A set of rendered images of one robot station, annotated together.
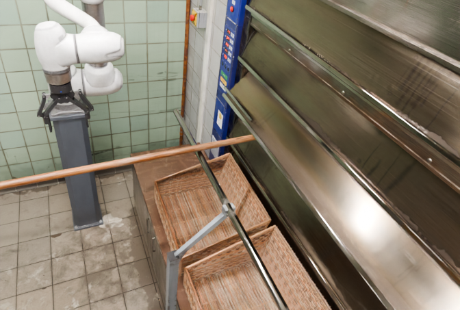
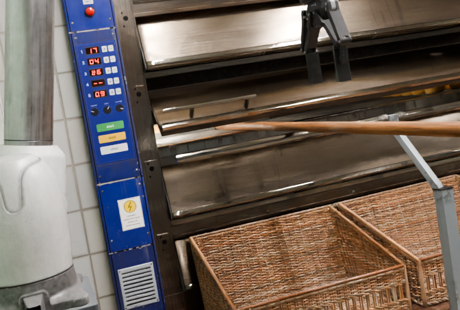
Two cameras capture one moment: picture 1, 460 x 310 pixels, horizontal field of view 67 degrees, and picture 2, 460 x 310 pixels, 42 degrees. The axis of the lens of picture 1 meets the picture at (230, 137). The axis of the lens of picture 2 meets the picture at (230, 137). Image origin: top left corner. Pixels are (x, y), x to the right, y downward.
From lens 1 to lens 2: 2.39 m
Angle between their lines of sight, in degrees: 78
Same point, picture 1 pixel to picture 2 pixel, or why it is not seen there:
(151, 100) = not seen: outside the picture
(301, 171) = (339, 86)
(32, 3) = not seen: outside the picture
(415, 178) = (403, 1)
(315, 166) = not seen: hidden behind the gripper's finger
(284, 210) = (333, 172)
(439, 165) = not seen: outside the picture
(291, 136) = (291, 81)
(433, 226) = (435, 13)
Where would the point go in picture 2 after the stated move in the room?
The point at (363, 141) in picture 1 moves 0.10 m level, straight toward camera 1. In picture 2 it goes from (361, 11) to (385, 6)
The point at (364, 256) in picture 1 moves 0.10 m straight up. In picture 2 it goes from (432, 74) to (429, 48)
